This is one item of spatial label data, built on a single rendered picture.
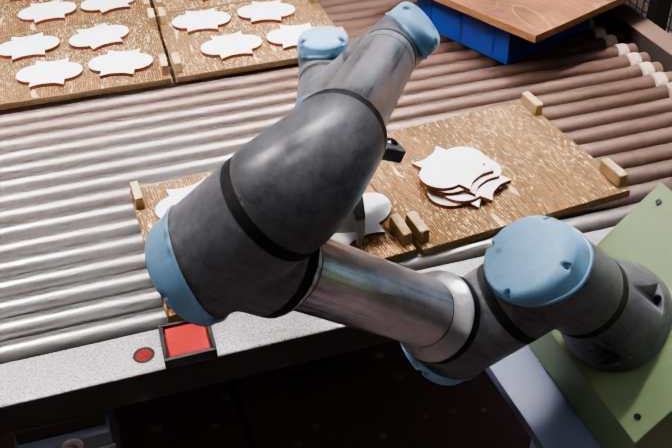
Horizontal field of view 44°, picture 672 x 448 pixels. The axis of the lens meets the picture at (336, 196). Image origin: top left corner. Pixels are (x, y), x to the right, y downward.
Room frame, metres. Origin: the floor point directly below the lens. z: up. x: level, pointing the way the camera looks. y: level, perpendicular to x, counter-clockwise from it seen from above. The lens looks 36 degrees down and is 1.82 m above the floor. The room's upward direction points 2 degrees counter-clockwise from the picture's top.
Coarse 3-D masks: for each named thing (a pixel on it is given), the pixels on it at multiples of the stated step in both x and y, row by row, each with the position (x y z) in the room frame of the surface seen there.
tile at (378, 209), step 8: (368, 200) 1.14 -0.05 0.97; (376, 200) 1.14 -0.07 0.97; (384, 200) 1.13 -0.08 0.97; (368, 208) 1.12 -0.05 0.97; (376, 208) 1.12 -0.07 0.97; (384, 208) 1.12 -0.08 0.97; (368, 216) 1.10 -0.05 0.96; (376, 216) 1.10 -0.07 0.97; (384, 216) 1.10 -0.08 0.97; (368, 224) 1.09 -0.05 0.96; (376, 224) 1.08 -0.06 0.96; (368, 232) 1.07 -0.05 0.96; (376, 232) 1.07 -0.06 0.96; (384, 232) 1.06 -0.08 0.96; (344, 240) 1.06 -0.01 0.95; (352, 240) 1.06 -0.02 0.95
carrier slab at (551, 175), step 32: (416, 128) 1.42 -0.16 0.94; (448, 128) 1.41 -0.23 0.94; (480, 128) 1.41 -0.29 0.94; (512, 128) 1.41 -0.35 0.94; (544, 128) 1.40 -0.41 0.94; (416, 160) 1.31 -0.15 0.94; (512, 160) 1.29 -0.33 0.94; (544, 160) 1.29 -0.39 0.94; (576, 160) 1.29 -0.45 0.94; (384, 192) 1.21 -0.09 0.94; (416, 192) 1.20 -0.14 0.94; (512, 192) 1.19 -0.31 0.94; (544, 192) 1.19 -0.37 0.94; (576, 192) 1.19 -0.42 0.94; (608, 192) 1.19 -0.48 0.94; (448, 224) 1.11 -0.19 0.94; (480, 224) 1.11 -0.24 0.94
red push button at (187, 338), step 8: (176, 328) 0.89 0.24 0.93; (184, 328) 0.89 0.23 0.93; (192, 328) 0.89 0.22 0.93; (200, 328) 0.89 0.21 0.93; (168, 336) 0.88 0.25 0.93; (176, 336) 0.88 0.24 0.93; (184, 336) 0.88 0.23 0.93; (192, 336) 0.88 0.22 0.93; (200, 336) 0.87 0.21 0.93; (168, 344) 0.86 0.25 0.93; (176, 344) 0.86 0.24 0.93; (184, 344) 0.86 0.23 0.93; (192, 344) 0.86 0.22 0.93; (200, 344) 0.86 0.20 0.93; (208, 344) 0.86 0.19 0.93; (168, 352) 0.85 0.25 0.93; (176, 352) 0.84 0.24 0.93; (184, 352) 0.84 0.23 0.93
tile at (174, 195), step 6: (192, 186) 1.23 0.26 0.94; (168, 192) 1.22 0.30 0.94; (174, 192) 1.22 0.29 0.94; (180, 192) 1.22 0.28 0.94; (186, 192) 1.22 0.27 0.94; (168, 198) 1.20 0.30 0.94; (174, 198) 1.20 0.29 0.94; (180, 198) 1.20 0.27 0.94; (162, 204) 1.18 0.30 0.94; (168, 204) 1.18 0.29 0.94; (156, 210) 1.17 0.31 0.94; (162, 210) 1.16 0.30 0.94; (156, 216) 1.16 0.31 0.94
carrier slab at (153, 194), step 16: (192, 176) 1.28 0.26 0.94; (144, 192) 1.23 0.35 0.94; (160, 192) 1.23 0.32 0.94; (368, 192) 1.21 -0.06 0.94; (144, 224) 1.14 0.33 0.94; (384, 224) 1.12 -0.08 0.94; (144, 240) 1.10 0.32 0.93; (368, 240) 1.07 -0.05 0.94; (384, 240) 1.07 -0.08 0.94; (384, 256) 1.03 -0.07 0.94; (400, 256) 1.04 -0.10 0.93; (176, 320) 0.92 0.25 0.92
